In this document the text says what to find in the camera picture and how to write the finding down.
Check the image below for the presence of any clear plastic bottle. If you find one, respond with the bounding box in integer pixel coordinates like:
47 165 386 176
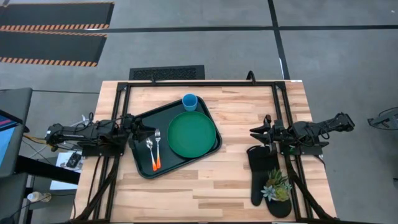
27 191 52 203

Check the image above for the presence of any black hazard-striped floor mat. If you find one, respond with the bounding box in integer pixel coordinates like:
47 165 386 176
0 2 115 32
0 30 108 68

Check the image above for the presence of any dark green plastic tray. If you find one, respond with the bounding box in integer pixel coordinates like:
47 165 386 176
127 95 223 180

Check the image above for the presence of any black oven mitt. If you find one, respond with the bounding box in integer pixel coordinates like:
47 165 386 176
246 144 281 207

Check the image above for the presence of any monitor with blue screen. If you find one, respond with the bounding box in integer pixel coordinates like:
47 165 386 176
0 108 25 179

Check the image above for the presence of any grey side desk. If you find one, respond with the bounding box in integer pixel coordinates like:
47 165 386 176
0 87 34 126

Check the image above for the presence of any green round plate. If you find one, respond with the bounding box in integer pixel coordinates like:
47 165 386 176
166 111 218 159

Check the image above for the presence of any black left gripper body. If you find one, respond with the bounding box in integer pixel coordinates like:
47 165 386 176
123 114 145 142

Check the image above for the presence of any metal fork orange handle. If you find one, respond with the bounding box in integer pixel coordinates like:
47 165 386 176
154 128 162 170

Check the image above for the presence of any succulent plant black pot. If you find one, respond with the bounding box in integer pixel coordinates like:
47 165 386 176
260 167 294 219

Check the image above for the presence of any white paper sheet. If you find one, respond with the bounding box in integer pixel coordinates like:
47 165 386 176
49 150 85 191

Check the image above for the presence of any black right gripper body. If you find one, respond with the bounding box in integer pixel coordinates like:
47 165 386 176
264 114 285 154

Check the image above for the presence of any black handheld device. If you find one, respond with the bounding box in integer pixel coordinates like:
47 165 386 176
65 152 83 169

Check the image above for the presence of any metal spoon orange handle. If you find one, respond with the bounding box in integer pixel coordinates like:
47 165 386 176
145 137 158 172

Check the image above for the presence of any black aluminium table frame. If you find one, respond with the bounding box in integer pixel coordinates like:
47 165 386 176
70 79 340 224

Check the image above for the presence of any blue plastic cup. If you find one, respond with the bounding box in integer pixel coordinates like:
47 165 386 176
182 93 199 112

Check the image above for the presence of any black floor vent grate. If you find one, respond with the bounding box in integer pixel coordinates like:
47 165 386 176
128 64 206 81

